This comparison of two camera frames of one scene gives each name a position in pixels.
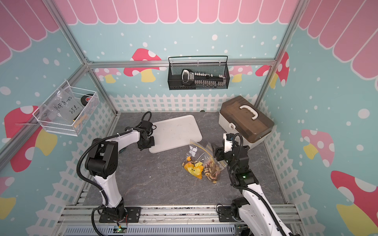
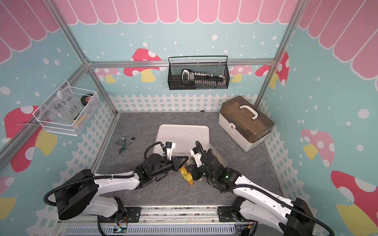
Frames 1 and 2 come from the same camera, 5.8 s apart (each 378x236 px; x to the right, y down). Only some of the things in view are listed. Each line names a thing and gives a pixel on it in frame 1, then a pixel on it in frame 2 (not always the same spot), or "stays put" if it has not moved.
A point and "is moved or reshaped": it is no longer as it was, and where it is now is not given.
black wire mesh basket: (198, 73) stays put
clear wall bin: (68, 110) stays put
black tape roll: (85, 99) stays put
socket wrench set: (189, 79) stays put
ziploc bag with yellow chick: (196, 157) is moved or reshaped
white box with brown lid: (238, 115) stays put
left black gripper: (152, 143) to (175, 162)
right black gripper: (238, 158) to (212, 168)
